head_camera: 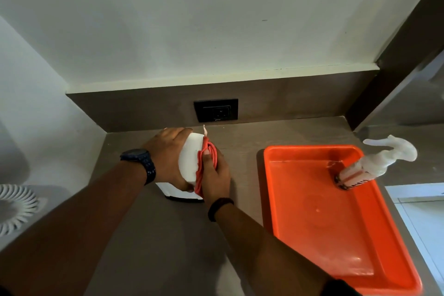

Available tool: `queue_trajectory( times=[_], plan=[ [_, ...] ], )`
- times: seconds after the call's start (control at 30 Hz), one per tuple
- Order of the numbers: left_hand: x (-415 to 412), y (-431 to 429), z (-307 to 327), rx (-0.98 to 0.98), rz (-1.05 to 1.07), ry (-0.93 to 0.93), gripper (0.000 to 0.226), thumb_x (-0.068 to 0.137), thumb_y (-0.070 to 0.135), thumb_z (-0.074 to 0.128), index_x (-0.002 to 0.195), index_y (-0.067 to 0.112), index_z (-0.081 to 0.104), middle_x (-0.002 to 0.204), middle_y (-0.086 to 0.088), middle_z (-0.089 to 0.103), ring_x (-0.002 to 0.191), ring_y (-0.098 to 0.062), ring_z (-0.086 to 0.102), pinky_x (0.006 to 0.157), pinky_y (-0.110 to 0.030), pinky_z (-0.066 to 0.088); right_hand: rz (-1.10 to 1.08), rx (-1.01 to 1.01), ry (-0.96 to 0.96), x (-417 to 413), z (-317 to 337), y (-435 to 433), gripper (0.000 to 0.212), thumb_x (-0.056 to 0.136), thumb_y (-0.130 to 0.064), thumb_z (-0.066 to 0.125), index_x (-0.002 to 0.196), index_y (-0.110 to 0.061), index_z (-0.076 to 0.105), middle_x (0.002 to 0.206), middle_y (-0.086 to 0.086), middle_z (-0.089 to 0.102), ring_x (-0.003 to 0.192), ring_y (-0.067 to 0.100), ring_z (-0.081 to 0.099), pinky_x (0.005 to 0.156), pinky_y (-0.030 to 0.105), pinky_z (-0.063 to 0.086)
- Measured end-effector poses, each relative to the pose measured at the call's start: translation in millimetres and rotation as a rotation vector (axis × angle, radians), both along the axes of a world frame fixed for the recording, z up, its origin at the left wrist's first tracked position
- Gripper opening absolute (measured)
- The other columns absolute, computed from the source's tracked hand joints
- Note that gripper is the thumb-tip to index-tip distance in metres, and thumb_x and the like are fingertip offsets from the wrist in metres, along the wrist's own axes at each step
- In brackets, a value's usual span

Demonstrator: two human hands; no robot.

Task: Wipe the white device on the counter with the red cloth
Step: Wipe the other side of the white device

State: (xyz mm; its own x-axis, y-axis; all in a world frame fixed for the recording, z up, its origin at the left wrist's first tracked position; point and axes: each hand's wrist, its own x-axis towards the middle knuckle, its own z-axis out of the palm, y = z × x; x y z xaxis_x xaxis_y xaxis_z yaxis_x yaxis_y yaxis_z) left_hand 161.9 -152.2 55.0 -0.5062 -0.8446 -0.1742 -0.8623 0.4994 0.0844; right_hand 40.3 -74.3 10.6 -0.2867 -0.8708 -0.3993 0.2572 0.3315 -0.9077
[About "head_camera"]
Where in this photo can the orange plastic tray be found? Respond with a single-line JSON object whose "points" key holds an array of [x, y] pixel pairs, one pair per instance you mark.
{"points": [[340, 216]]}

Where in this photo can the person's left hand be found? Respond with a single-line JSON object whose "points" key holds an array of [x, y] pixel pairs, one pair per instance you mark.
{"points": [[170, 157]]}

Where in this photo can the black wristwatch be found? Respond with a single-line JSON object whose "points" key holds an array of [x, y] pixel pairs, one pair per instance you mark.
{"points": [[140, 162]]}

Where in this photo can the person's left forearm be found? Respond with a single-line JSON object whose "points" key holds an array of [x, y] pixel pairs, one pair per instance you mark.
{"points": [[66, 233]]}

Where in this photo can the black wristband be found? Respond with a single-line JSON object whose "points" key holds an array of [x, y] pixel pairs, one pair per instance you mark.
{"points": [[219, 207]]}

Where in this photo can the person's right hand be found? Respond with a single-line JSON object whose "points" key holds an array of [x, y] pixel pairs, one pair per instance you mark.
{"points": [[216, 178]]}

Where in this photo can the white round fan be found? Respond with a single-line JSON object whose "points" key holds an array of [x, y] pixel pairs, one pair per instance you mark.
{"points": [[15, 207]]}

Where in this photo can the white spray bottle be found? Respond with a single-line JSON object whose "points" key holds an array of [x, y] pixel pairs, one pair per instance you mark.
{"points": [[376, 162]]}

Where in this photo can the black wall socket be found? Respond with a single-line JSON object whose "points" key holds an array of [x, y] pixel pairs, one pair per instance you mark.
{"points": [[215, 110]]}

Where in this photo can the orange cleaning cloth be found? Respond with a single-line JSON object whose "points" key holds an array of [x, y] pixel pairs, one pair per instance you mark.
{"points": [[208, 153]]}

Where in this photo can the person's black sleeve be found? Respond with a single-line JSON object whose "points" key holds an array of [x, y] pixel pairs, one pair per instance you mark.
{"points": [[341, 289]]}

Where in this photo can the person's right forearm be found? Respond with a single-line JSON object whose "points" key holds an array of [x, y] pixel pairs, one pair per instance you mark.
{"points": [[270, 254]]}

